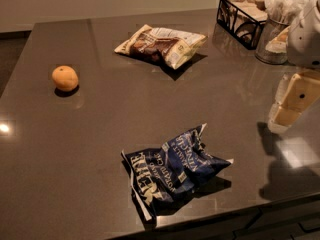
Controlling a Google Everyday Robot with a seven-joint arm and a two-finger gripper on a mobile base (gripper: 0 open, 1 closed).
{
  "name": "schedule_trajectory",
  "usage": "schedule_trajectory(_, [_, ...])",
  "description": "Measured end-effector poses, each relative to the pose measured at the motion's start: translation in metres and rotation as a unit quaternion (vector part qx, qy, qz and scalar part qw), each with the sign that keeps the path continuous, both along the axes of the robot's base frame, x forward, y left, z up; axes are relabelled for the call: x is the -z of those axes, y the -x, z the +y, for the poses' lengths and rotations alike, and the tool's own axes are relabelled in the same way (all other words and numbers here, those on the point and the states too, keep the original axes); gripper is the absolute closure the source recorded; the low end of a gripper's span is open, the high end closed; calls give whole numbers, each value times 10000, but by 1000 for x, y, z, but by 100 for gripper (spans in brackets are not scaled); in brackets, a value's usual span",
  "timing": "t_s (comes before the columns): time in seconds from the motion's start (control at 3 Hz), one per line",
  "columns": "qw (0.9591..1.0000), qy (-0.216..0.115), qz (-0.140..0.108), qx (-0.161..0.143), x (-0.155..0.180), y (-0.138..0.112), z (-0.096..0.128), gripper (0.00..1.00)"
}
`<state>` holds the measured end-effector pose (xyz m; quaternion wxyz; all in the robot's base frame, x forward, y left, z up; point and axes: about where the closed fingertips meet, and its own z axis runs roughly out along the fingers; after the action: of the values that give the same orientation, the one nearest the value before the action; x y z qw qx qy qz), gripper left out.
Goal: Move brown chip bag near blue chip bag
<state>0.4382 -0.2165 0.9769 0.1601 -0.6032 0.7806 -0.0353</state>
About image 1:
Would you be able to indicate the black wire napkin holder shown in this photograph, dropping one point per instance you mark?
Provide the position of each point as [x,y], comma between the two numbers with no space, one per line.
[243,19]

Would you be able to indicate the metal cup with packets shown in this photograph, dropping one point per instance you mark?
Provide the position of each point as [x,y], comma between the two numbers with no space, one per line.
[271,48]

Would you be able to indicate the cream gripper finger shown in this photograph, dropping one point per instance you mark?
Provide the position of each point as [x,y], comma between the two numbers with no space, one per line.
[295,94]

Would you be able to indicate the blue chip bag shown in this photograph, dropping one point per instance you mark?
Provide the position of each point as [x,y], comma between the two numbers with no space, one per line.
[163,176]

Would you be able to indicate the orange fruit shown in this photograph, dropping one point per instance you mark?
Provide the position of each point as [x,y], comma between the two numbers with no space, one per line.
[65,78]

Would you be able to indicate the brown chip bag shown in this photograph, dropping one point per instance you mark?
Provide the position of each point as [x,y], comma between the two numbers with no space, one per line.
[162,45]

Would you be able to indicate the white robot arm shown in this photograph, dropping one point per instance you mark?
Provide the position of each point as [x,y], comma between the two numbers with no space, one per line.
[303,38]

